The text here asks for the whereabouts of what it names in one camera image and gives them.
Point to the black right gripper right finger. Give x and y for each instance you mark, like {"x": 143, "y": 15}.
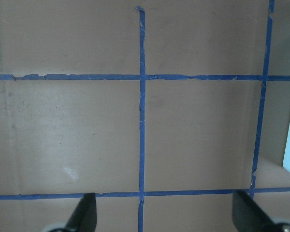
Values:
{"x": 247, "y": 216}

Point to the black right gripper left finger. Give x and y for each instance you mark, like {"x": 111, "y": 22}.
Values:
{"x": 84, "y": 217}

